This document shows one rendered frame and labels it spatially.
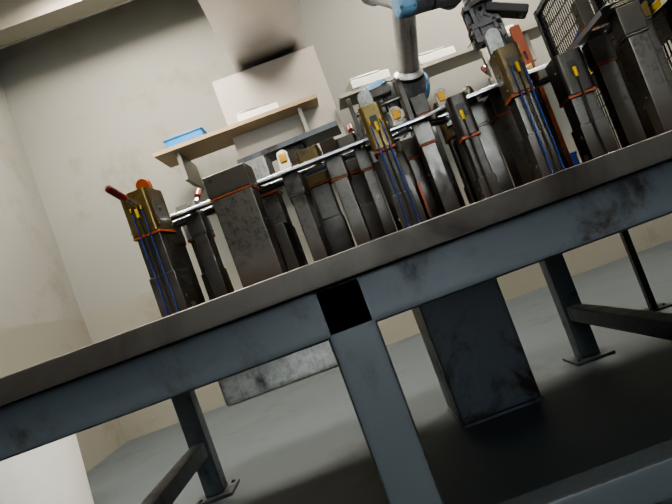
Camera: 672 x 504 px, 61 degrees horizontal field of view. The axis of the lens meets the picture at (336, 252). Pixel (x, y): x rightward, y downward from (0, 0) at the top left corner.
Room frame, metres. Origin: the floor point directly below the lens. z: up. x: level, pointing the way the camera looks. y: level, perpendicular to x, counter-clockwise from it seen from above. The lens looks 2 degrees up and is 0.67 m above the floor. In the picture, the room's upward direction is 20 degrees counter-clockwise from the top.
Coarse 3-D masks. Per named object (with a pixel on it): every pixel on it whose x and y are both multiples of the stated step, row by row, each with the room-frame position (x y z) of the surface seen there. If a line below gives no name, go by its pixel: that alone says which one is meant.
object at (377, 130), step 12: (360, 108) 1.41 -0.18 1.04; (372, 108) 1.40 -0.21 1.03; (360, 120) 1.48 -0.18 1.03; (372, 120) 1.40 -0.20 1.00; (384, 120) 1.40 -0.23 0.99; (372, 132) 1.40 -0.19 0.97; (384, 132) 1.40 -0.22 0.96; (372, 144) 1.41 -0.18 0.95; (384, 144) 1.40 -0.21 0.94; (384, 156) 1.41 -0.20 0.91; (396, 156) 1.41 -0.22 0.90; (384, 168) 1.41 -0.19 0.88; (396, 168) 1.41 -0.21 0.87; (396, 180) 1.41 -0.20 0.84; (396, 192) 1.40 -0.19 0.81; (408, 192) 1.40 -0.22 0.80; (396, 204) 1.41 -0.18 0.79; (408, 204) 1.41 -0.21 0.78; (408, 216) 1.41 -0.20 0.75; (420, 216) 1.41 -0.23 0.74
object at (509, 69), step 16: (512, 48) 1.33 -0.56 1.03; (496, 64) 1.36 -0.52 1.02; (512, 64) 1.33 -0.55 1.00; (496, 80) 1.41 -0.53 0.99; (512, 80) 1.33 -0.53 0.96; (528, 80) 1.33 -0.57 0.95; (512, 96) 1.34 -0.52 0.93; (528, 96) 1.33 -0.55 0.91; (512, 112) 1.40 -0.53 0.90; (528, 112) 1.33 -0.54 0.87; (528, 128) 1.34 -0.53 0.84; (544, 128) 1.34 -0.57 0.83; (528, 144) 1.36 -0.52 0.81; (544, 144) 1.34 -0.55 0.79; (528, 160) 1.41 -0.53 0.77; (544, 160) 1.34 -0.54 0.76; (560, 160) 1.33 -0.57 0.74; (544, 176) 1.34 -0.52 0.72
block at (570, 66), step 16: (576, 48) 1.33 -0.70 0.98; (560, 64) 1.34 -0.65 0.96; (576, 64) 1.33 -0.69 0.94; (560, 80) 1.35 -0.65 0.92; (576, 80) 1.33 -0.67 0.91; (592, 80) 1.33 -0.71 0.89; (560, 96) 1.39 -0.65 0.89; (576, 96) 1.34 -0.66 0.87; (592, 96) 1.34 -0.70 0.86; (576, 112) 1.35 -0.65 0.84; (592, 112) 1.34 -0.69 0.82; (576, 128) 1.38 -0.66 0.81; (592, 128) 1.34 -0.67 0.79; (608, 128) 1.34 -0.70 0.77; (576, 144) 1.41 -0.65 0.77; (592, 144) 1.34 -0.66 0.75; (608, 144) 1.34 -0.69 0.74
